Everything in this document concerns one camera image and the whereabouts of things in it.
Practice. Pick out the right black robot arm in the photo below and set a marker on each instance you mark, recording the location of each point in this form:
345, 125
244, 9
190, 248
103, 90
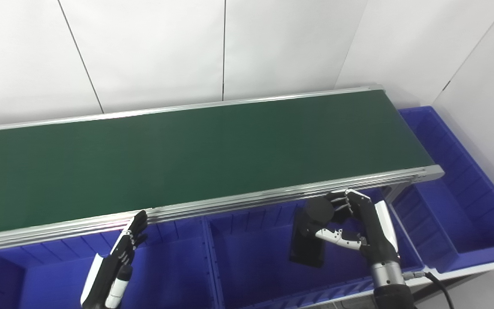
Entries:
390, 287

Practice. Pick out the green conveyor belt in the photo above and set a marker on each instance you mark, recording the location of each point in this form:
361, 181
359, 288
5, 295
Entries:
230, 201
187, 159

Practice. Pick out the blue plastic bin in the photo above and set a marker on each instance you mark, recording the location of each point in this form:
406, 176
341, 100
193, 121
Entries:
255, 266
457, 206
174, 274

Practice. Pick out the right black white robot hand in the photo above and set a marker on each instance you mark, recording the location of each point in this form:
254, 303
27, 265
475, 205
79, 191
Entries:
375, 236

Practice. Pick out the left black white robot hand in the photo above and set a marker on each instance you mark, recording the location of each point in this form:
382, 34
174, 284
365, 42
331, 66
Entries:
105, 279

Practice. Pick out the black cylinder-on-block part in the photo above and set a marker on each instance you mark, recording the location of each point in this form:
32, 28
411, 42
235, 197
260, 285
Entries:
307, 249

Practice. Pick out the aluminium conveyor leg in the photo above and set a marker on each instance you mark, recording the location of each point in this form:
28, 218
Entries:
395, 193

